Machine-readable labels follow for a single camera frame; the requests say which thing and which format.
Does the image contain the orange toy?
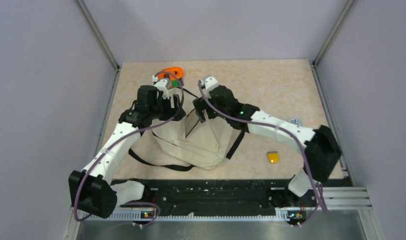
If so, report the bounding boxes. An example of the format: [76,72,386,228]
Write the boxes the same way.
[157,66,185,88]

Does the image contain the beige canvas backpack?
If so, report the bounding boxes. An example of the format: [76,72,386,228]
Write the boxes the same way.
[128,86,246,172]

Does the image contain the yellow eraser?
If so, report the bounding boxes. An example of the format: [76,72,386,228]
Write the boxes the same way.
[266,151,280,164]

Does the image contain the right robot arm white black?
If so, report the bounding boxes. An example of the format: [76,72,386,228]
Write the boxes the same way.
[197,83,343,206]

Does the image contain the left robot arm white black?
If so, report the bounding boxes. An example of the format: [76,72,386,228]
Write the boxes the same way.
[68,85,185,222]

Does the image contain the blue patterned tape roll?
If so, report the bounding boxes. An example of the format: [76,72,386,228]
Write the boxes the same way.
[288,118,303,127]

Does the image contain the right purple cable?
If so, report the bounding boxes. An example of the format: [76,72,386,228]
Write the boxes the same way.
[197,79,328,228]

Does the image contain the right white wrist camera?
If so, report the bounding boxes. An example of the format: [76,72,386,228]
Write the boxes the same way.
[198,75,219,98]

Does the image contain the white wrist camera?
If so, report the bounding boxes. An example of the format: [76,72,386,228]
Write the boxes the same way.
[152,75,172,100]
[198,75,219,98]

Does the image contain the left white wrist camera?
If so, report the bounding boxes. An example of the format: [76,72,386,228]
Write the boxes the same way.
[152,75,172,100]

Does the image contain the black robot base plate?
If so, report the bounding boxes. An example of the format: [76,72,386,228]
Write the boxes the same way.
[118,178,353,220]

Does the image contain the aluminium frame rails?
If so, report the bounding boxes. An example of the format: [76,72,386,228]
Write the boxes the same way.
[62,187,384,240]

